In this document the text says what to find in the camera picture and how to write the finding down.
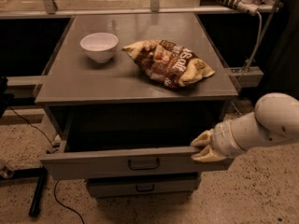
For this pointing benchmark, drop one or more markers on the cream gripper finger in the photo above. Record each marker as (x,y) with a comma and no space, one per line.
(208,154)
(203,139)

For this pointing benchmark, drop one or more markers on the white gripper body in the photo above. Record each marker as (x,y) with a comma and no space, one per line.
(221,139)

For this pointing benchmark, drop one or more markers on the grey top drawer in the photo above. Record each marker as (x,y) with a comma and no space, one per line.
(100,144)

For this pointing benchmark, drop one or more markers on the grey drawer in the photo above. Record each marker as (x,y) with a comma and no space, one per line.
(141,185)
(100,144)

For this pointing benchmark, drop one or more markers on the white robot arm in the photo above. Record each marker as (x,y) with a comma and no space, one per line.
(273,122)

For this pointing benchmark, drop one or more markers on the grey bottom drawer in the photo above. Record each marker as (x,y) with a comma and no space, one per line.
(141,185)

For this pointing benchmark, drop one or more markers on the grey drawer cabinet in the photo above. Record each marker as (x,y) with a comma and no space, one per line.
(208,111)

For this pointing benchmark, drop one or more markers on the brown yellow chip bag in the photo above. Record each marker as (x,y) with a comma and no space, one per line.
(168,63)

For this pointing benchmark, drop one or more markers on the white power strip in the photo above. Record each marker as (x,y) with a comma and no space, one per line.
(245,6)

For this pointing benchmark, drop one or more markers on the white ceramic bowl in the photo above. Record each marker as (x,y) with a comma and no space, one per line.
(100,47)

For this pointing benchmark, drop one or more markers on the black metal bar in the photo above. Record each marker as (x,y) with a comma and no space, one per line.
(42,175)

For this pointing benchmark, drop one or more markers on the grey metal rail frame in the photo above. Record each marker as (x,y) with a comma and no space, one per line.
(124,3)

